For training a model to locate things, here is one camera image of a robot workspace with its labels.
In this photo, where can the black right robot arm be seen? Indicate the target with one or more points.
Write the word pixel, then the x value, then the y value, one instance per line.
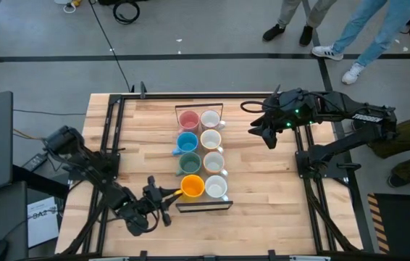
pixel 342 107

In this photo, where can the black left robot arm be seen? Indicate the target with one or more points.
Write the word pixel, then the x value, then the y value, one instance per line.
pixel 92 166

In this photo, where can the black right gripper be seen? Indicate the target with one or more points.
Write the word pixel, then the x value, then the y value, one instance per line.
pixel 288 108

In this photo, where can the white grey-rimmed mug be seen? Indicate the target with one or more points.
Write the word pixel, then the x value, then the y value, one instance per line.
pixel 216 186

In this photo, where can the white printed paper sheet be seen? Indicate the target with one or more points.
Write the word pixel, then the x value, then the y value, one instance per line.
pixel 42 224

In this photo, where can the pink mug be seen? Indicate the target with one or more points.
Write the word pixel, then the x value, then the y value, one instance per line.
pixel 189 121

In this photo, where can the white mug with yellow dots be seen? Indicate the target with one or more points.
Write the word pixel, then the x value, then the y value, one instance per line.
pixel 214 162

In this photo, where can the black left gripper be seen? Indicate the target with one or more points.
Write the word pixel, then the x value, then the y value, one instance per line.
pixel 152 201

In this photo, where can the black metal table frame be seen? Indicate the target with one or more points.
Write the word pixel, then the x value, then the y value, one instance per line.
pixel 154 96

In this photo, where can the green mug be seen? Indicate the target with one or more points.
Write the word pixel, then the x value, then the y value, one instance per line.
pixel 190 164

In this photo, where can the white mug with red pattern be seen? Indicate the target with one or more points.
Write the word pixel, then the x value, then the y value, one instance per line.
pixel 210 119

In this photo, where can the black mat with hazard stripes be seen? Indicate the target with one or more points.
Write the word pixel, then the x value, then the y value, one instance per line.
pixel 404 224

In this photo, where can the black frame clamp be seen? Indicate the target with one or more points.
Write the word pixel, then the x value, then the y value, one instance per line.
pixel 142 88
pixel 143 255
pixel 272 255

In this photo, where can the person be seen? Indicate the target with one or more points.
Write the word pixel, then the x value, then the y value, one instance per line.
pixel 389 29
pixel 288 11
pixel 400 136

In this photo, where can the yellow-rimmed mug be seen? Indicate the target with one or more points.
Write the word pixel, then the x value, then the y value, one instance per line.
pixel 211 139

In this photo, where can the blue mug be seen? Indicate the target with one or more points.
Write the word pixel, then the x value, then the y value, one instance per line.
pixel 187 142

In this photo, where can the black power adapter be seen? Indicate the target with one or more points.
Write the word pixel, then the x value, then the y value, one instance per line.
pixel 34 162

